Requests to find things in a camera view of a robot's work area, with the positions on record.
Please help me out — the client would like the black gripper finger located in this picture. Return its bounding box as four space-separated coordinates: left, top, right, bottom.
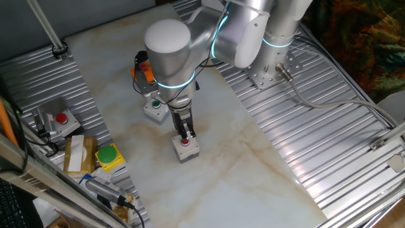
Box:
185 122 196 141
175 123 187 142

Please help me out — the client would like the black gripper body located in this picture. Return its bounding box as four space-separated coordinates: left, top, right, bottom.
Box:
170 106 194 127

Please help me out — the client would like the white box green button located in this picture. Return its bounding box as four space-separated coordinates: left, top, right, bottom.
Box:
142 98 170 124

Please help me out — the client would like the orange box red mushroom button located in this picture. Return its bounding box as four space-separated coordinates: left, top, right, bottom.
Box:
130 61 155 84

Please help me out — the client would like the yellow box green mushroom button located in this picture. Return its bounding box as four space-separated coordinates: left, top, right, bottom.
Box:
94 142 126 174

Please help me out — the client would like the crumpled white paper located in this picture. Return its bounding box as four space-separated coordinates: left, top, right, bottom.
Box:
90 167 111 184

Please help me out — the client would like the gold tissue pack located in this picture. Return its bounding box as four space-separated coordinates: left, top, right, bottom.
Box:
63 135 99 176

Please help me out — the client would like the crumpled yellowish plastic wrapper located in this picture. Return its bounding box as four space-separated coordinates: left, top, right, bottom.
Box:
112 193 139 224

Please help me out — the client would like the grey box red mushroom button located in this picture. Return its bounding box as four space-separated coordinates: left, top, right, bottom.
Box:
52 109 82 138

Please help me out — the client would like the brown cardboard piece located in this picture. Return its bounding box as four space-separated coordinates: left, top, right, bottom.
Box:
46 207 86 228

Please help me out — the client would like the metal pole with black clamp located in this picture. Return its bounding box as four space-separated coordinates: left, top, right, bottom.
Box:
26 0 70 61

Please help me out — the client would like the orange pole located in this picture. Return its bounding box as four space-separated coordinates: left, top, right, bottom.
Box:
0 97 19 148

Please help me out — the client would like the black keyboard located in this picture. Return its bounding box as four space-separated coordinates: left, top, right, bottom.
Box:
0 179 28 228

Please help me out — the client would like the colourful patterned cloth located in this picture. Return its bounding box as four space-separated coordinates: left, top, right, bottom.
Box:
302 0 405 104

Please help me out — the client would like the white round object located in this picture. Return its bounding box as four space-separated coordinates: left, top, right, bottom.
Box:
375 91 405 127

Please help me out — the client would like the small metal plate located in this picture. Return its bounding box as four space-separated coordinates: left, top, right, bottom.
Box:
386 152 405 174

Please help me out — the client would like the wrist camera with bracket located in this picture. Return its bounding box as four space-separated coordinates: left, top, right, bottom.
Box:
134 49 159 98

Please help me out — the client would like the black cable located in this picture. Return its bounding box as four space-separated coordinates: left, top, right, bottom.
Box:
132 50 165 105
0 75 31 174
125 202 146 228
164 58 224 105

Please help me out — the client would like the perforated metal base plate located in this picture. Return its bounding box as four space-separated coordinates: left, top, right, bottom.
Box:
246 50 303 91

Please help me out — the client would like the silver camera device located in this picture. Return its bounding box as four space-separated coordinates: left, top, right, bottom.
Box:
84 175 136 210

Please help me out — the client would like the thick grey cable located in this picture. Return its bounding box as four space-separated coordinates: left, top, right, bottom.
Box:
275 62 400 128

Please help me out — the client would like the silver probe with black cable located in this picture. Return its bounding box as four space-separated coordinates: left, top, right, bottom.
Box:
31 112 61 158

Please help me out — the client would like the aluminium frame bar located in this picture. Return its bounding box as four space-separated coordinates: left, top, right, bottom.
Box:
0 132 134 228

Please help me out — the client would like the aluminium rail with bracket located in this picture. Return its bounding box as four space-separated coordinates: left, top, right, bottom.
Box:
369 122 405 152

